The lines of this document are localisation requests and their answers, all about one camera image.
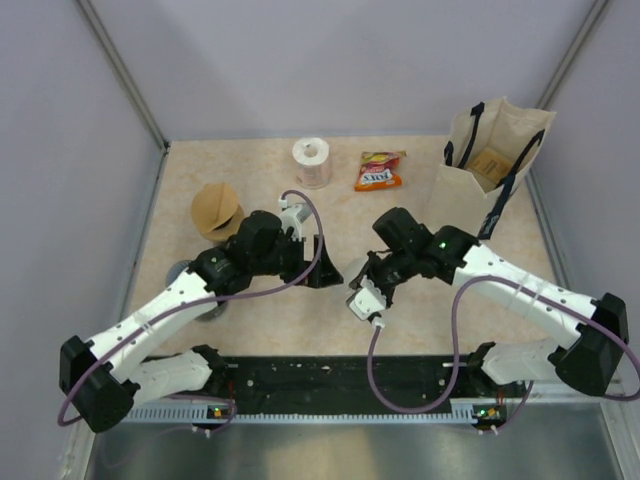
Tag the brown box in bag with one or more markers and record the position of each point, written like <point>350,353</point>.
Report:
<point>489,167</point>

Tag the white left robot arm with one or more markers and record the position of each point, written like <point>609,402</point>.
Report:
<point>111,373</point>

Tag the grey slotted cable duct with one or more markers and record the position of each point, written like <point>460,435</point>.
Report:
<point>206,414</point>

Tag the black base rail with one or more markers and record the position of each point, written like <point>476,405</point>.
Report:
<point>328,384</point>

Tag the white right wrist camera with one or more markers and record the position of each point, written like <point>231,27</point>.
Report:
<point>368,303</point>

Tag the glass pitcher with handle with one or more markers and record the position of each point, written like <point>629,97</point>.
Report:
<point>212,314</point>

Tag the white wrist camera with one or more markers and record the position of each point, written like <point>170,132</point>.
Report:
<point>368,303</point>
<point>292,217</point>

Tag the cream canvas tote bag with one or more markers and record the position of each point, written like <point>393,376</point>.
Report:
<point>456,198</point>

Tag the orange snack bag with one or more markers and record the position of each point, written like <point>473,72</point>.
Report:
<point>378,171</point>

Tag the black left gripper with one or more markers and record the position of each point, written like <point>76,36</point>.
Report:
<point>323,274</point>

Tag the brown paper coffee filter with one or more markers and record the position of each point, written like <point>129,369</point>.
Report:
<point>213,207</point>

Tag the white toilet paper roll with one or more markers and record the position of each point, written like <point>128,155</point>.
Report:
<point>313,163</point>

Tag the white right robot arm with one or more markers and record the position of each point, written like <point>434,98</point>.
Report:
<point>586,336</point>

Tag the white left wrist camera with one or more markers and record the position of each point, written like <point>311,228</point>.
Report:
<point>292,217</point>

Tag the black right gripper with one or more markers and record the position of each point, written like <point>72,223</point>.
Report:
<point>368,271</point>

